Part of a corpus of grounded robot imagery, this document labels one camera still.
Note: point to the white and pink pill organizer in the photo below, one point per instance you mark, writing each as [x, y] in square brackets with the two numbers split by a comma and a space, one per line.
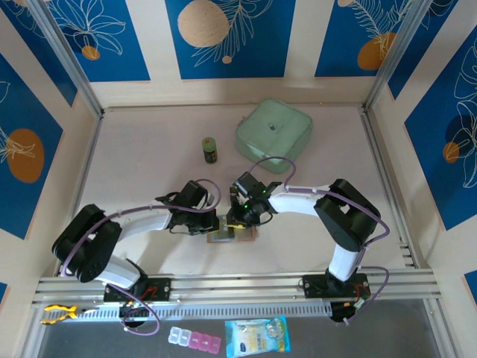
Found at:
[194, 338]

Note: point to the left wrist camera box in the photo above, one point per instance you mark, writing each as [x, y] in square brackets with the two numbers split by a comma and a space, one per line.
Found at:
[192, 193]

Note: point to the mint green zip pouch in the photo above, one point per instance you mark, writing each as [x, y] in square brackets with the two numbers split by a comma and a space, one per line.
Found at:
[274, 127]

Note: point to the aluminium rail beam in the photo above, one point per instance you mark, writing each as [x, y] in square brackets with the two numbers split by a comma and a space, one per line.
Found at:
[238, 283]

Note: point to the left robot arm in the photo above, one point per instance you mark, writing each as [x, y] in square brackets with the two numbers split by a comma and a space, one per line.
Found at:
[89, 246]

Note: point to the dark green small bottle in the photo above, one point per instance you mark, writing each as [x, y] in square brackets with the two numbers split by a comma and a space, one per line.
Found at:
[209, 151]

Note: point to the aluminium table side rail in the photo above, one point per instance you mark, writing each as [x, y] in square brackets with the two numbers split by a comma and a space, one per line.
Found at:
[87, 156]
[387, 168]

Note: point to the aluminium corner post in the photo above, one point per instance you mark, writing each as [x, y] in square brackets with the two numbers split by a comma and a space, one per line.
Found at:
[63, 52]
[395, 52]

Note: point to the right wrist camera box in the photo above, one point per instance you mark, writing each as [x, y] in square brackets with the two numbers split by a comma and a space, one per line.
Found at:
[245, 183]

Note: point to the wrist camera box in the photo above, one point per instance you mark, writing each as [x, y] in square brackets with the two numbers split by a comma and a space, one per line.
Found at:
[245, 183]
[192, 193]

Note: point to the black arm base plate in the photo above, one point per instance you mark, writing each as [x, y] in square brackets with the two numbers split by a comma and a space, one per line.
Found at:
[315, 285]
[160, 289]

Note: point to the blue yellow snack packet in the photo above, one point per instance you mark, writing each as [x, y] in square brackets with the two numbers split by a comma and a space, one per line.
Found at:
[257, 337]

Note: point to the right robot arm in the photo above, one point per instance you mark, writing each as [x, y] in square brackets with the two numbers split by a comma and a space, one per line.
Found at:
[346, 216]

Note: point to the pink leather card holder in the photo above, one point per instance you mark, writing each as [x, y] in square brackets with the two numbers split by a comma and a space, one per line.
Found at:
[249, 236]

